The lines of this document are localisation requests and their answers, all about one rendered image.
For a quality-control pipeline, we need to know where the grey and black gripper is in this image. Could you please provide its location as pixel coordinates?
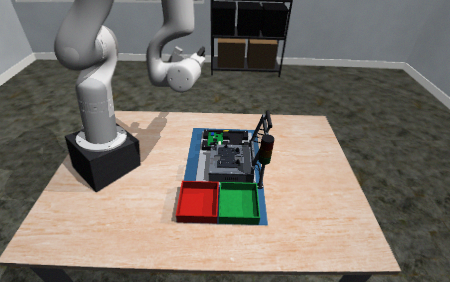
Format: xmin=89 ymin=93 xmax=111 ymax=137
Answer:
xmin=190 ymin=46 xmax=206 ymax=68

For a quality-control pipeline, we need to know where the green bin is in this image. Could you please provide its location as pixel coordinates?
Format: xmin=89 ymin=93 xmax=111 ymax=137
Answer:
xmin=219 ymin=182 xmax=260 ymax=225

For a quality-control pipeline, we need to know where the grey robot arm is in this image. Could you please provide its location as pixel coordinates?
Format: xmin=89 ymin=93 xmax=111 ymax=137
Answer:
xmin=54 ymin=0 xmax=201 ymax=152

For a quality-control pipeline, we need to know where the green circuit board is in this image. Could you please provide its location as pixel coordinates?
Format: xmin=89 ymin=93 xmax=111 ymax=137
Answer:
xmin=207 ymin=132 xmax=223 ymax=146

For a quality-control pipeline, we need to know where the red bin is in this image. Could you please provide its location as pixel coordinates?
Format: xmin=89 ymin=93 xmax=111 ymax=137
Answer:
xmin=176 ymin=181 xmax=219 ymax=224

